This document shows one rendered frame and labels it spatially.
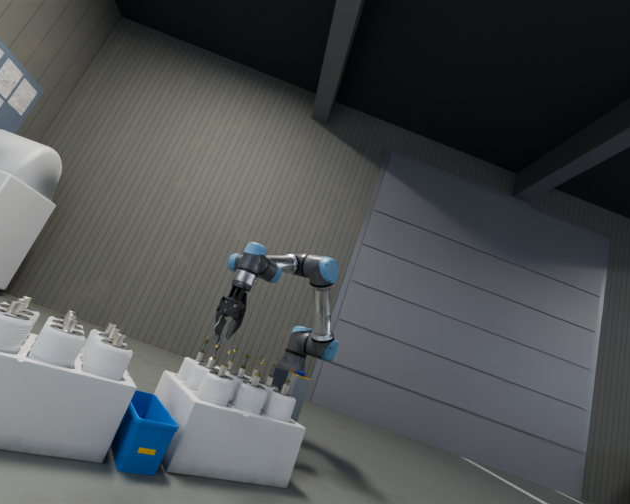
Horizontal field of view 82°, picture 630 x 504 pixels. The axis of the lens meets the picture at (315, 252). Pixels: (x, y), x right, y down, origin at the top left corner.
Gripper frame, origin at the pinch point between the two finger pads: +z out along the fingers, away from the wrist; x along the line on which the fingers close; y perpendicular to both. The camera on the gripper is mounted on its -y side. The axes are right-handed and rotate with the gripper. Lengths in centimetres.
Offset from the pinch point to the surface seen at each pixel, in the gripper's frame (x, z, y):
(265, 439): 25.7, 21.9, 6.5
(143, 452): -0.5, 29.5, 28.2
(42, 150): -243, -92, -153
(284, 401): 27.3, 10.7, 1.5
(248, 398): 16.8, 12.7, 8.2
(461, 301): 177, -123, -285
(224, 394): 10.3, 13.3, 13.3
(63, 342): -25.5, 11.3, 38.4
